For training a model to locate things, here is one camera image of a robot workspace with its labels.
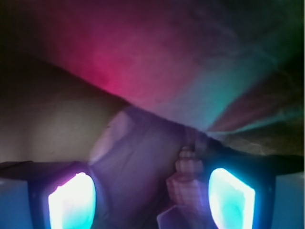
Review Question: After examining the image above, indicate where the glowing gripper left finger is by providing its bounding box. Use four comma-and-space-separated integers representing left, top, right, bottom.
0, 161, 96, 229

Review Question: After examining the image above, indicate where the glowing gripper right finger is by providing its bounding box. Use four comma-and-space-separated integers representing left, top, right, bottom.
208, 155, 305, 229

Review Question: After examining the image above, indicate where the brown paper bag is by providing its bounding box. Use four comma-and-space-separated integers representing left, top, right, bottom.
0, 0, 305, 178

